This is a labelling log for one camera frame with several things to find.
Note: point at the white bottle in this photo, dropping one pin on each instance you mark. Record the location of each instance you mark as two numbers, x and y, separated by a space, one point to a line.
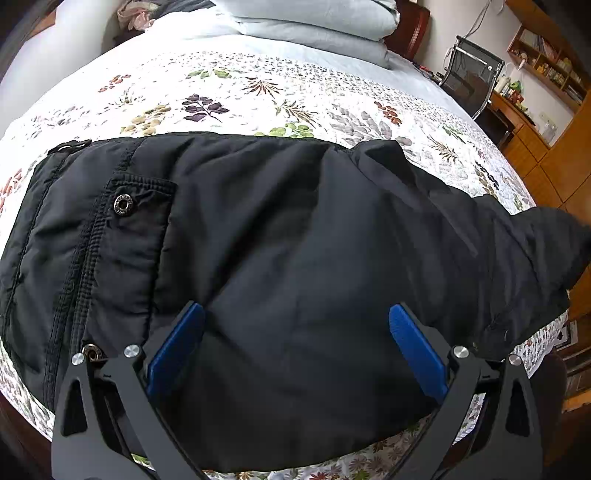
505 85

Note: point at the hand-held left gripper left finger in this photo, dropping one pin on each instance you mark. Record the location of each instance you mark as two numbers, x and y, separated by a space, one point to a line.
178 350

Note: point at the floral quilted bedspread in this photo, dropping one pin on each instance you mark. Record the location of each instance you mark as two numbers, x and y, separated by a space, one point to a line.
207 106

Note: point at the dark pillow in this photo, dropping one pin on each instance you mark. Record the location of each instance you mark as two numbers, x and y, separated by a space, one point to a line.
184 5

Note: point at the pile of pale clothes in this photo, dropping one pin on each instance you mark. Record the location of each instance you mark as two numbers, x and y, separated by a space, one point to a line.
138 16

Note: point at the folded light blue duvet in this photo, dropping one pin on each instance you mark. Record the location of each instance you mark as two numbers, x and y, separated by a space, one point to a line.
300 23

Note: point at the black pants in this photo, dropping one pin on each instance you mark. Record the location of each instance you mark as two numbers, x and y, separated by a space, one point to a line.
295 230

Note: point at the wooden desk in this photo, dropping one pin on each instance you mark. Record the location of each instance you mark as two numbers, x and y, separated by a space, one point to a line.
521 147

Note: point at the green toy figure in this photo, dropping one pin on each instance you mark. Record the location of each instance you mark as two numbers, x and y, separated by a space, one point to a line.
517 92

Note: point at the wooden wall shelf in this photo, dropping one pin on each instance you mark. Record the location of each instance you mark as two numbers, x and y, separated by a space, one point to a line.
547 60

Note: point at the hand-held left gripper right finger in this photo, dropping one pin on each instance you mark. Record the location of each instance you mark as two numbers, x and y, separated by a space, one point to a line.
418 350

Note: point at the black mesh office chair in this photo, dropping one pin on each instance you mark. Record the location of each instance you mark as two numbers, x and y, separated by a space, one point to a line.
466 78

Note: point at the clear glass jar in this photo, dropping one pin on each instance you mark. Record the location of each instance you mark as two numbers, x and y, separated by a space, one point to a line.
548 131

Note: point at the light blue bed sheet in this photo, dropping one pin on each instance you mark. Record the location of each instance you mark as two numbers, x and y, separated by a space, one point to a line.
184 41

